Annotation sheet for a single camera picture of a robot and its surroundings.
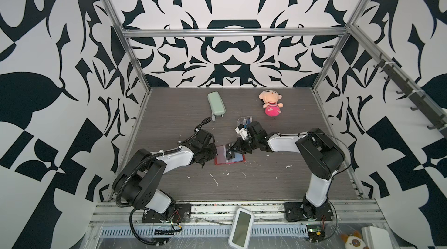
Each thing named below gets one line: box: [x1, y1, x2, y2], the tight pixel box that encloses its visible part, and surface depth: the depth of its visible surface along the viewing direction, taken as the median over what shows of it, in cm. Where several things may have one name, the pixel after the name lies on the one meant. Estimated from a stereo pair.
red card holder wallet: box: [214, 144, 246, 166], surface depth 91 cm
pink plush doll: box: [258, 89, 284, 117], surface depth 109 cm
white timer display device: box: [228, 207, 255, 249], surface depth 69 cm
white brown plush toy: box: [340, 230, 370, 249], surface depth 68 cm
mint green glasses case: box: [207, 90, 227, 117], surface depth 110 cm
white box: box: [361, 225, 393, 249], surface depth 67 cm
